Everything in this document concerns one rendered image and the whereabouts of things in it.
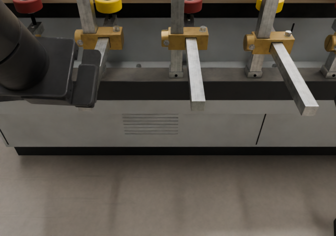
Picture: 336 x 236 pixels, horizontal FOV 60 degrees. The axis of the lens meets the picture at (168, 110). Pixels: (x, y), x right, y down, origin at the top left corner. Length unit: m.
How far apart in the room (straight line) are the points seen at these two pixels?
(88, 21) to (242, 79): 0.50
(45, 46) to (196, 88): 0.41
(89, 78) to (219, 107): 0.78
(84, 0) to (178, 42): 0.28
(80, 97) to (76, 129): 1.17
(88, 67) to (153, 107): 0.73
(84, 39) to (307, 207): 1.22
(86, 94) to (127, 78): 0.63
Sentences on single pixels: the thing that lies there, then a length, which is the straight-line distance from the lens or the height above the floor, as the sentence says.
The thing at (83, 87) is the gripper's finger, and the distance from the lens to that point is 0.32.
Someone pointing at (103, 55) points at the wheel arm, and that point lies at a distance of 0.80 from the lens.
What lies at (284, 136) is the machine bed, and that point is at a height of 0.18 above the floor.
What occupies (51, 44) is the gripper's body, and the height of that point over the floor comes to 1.10.
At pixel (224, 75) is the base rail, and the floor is 0.70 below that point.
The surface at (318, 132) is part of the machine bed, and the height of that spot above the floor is 0.21.
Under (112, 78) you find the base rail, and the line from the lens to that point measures 0.95.
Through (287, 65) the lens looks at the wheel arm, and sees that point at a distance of 0.82.
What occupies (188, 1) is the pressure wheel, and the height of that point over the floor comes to 0.91.
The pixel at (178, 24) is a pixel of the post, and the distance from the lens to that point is 0.85.
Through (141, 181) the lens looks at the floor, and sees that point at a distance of 1.51.
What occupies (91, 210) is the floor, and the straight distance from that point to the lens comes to 1.47.
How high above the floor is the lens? 1.25
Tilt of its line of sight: 42 degrees down
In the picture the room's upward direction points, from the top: straight up
